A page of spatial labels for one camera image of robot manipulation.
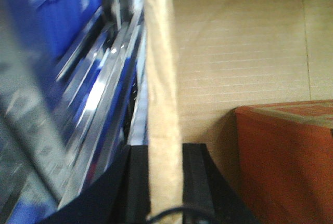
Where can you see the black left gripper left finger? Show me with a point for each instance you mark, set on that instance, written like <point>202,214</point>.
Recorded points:
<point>120,195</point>

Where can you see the stainless steel shelf rail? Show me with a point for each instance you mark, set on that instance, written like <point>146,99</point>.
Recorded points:
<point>53,160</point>

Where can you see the torn cardboard box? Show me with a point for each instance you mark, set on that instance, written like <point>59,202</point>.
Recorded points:
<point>206,58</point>

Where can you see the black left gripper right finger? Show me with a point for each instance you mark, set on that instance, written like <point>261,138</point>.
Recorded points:
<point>207,192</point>

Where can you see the orange red carton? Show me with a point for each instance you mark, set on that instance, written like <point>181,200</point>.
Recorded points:
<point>285,152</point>

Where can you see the blue plastic bin upper left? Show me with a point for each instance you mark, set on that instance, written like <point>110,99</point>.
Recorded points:
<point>49,26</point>

